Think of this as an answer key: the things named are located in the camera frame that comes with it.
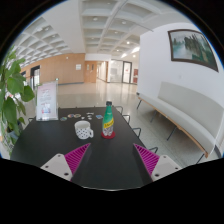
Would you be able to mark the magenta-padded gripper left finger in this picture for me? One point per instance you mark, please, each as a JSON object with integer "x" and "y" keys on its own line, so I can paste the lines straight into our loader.
{"x": 75, "y": 158}

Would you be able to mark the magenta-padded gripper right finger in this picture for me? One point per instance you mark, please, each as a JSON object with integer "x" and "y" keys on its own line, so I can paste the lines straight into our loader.
{"x": 149, "y": 159}

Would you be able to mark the green plastic drink bottle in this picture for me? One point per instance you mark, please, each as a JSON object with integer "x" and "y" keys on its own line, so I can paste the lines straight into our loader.
{"x": 108, "y": 121}

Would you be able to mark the white dotted mug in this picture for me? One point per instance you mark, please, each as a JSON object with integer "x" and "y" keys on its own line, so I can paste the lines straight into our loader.
{"x": 82, "y": 130}

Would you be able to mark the multicoloured round disc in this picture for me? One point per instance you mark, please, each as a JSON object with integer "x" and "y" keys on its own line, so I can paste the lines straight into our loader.
{"x": 70, "y": 116}

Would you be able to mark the pale green round disc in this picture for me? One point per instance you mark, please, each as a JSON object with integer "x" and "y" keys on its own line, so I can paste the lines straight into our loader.
{"x": 77, "y": 115}

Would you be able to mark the black chairs group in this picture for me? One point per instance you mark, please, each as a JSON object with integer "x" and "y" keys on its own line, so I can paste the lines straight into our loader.
{"x": 128, "y": 116}

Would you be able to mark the clear acrylic sign stand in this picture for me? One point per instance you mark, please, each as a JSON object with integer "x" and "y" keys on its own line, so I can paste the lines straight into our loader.
{"x": 46, "y": 100}

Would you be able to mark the green leafy potted plant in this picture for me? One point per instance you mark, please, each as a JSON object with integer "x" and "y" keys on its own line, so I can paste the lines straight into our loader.
{"x": 13, "y": 86}

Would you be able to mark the recessed ceiling lights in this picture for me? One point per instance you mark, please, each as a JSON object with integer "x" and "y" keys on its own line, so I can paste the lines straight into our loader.
{"x": 135, "y": 50}

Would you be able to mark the framed landscape painting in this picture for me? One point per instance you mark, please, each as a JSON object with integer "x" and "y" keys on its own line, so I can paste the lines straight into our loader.
{"x": 191, "y": 48}

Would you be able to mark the white wall bench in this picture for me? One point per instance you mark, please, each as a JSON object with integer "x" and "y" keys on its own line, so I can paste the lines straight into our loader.
{"x": 186, "y": 113}

